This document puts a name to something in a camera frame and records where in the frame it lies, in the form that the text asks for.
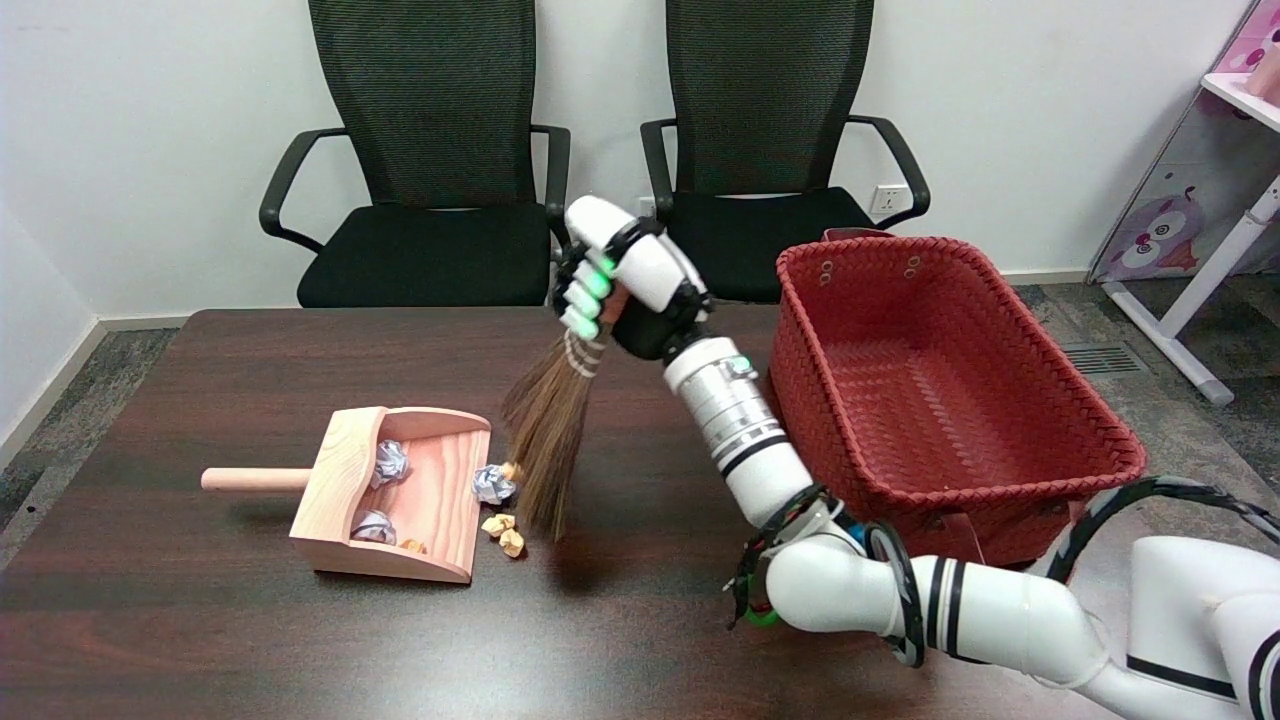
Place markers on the white metal stand leg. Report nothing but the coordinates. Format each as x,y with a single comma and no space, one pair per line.
1200,290

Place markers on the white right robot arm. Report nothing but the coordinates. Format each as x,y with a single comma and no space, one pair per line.
740,420

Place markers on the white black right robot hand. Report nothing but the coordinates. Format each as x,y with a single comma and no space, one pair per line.
650,270

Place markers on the black mesh office chair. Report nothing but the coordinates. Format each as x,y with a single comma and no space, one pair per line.
430,250
760,240

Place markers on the white paper ball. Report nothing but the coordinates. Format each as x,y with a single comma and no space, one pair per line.
493,484
373,527
390,463

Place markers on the brown straw hand broom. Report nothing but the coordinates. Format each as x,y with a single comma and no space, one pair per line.
545,440

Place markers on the red woven basket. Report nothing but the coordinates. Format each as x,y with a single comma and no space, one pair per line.
940,400

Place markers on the wooden dustpan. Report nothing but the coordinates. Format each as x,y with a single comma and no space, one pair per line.
440,490

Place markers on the grey floor vent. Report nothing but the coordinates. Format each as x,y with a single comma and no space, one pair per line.
1100,358

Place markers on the white wall socket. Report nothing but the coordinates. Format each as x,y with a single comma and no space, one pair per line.
647,210
888,199

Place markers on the pink owl print shelf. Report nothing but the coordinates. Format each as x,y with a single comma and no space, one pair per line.
1160,230

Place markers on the pink cup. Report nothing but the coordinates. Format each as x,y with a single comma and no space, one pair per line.
1268,75

